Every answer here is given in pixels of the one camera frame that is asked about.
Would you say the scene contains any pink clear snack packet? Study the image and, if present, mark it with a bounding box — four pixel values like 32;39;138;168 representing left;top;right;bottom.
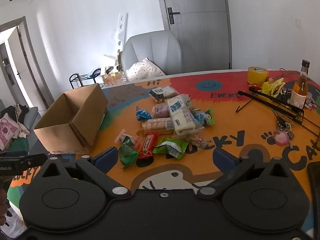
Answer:
114;129;141;148

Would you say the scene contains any blue green-edged snack packet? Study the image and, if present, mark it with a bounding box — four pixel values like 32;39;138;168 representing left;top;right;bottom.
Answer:
192;108;215;126

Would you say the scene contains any red sausage packet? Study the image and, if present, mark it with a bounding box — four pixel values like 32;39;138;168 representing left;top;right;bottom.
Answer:
137;133;160;160

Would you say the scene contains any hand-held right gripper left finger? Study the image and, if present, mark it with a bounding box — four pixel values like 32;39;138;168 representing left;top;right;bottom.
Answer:
34;146;132;201

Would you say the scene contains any bright green snack packet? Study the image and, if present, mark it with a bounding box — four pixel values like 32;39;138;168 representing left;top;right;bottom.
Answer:
153;138;189;160

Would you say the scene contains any white plastic bag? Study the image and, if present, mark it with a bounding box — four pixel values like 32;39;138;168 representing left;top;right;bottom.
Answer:
0;211;27;238

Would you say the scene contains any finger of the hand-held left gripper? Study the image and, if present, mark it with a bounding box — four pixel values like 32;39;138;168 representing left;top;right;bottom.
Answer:
19;154;48;167

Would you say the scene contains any long beige cracker packet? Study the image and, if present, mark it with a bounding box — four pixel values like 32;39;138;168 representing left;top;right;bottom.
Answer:
141;118;175;134

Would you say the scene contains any black shoe rack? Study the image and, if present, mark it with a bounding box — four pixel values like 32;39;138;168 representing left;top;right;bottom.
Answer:
69;69;101;89

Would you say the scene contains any purple mochi packet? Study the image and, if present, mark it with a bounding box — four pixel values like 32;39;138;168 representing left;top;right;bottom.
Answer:
152;103;170;119

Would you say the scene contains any pink keychain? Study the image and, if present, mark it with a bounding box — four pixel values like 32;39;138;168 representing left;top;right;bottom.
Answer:
273;131;290;146

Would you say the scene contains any grey armchair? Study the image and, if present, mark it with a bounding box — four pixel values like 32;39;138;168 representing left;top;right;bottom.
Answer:
122;30;183;82

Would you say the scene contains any yellow tape roll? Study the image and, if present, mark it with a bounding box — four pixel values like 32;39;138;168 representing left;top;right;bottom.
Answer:
247;66;269;86

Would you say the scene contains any dark green snack packet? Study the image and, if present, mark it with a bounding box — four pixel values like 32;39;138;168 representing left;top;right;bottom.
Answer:
118;136;139;169

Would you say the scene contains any dotted white pillow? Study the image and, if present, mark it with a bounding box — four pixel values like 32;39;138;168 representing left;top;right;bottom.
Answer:
126;58;166;82

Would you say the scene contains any bunch of keys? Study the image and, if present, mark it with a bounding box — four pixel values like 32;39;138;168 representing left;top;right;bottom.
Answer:
275;116;296;147

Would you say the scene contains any glass bottle amber drink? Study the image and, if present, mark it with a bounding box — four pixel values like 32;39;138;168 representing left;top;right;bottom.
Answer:
289;60;311;109

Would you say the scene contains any brown cardboard box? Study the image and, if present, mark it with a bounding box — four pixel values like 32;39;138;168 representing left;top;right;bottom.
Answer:
33;83;108;154

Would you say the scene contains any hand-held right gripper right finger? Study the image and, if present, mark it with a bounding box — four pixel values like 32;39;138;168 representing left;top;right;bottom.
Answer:
196;147;300;201

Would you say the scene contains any grey sofa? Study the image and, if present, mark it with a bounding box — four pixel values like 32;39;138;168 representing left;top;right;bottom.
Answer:
0;99;41;155

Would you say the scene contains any pink printed cushion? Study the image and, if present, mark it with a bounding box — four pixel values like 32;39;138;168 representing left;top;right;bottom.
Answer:
0;113;22;151

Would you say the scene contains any large white bread packet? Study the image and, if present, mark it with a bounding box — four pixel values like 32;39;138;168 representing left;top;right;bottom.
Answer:
166;94;205;136

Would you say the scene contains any clear biscuit packet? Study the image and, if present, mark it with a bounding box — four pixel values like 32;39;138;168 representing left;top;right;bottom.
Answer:
172;132;213;151

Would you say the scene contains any white foam board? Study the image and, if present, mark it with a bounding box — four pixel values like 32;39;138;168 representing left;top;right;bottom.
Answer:
104;12;128;67

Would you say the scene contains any black door handle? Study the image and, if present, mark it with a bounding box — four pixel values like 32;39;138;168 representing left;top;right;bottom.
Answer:
167;7;180;25

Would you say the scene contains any cardboard box with packing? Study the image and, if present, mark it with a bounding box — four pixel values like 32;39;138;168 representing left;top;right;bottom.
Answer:
101;66;126;86

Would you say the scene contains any blue candy packet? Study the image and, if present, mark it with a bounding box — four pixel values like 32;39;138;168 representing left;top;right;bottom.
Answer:
135;106;153;121

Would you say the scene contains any black white snack packet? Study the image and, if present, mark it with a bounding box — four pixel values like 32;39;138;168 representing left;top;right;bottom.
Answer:
149;86;176;102

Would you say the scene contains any blue item on rack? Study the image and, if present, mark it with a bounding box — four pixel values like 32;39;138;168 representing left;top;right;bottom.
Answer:
84;68;101;78

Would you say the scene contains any open white room door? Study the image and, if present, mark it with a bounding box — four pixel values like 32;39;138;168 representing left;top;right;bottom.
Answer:
0;16;54;110

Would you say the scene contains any yellow plastic bag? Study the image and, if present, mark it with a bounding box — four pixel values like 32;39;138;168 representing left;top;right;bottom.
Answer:
259;78;286;97

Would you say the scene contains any pile of clothes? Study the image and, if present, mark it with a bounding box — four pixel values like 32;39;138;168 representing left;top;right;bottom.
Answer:
0;104;31;140

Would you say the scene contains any grey door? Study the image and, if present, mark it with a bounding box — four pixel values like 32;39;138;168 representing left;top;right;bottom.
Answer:
155;0;232;71

